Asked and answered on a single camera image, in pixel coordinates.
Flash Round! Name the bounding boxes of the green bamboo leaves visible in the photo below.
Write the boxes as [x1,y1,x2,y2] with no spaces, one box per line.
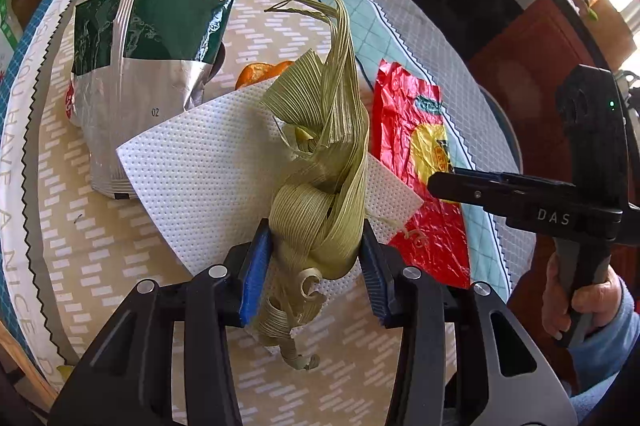
[220,0,371,373]

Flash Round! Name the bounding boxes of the orange peel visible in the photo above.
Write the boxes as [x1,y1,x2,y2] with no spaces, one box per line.
[235,61,296,90]

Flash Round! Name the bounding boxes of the person's right hand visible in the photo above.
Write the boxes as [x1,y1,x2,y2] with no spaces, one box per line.
[542,252,626,341]

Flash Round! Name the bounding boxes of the grey metal stand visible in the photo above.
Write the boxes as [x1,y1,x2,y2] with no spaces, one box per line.
[617,71,640,109]

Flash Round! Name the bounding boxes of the cardboard box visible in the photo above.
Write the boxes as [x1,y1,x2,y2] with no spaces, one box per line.
[582,0,638,63]

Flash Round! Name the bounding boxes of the white paper towel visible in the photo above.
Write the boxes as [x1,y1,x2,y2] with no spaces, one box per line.
[116,78,423,339]

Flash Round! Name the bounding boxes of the red plastic bag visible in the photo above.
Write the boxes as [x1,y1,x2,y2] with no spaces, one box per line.
[369,58,472,291]

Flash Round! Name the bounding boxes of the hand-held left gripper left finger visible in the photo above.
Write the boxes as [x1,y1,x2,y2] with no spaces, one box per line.
[47,218,275,426]

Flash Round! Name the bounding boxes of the patterned tablecloth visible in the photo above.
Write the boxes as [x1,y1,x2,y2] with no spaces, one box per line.
[0,0,521,426]

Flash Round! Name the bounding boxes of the green silver foil bag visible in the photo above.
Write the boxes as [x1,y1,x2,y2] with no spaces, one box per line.
[67,0,236,201]

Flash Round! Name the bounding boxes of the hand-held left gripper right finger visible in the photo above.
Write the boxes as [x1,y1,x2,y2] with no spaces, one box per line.
[360,218,576,426]

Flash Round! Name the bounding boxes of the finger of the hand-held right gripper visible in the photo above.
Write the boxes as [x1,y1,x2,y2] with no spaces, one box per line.
[492,172,577,198]
[427,171,531,214]

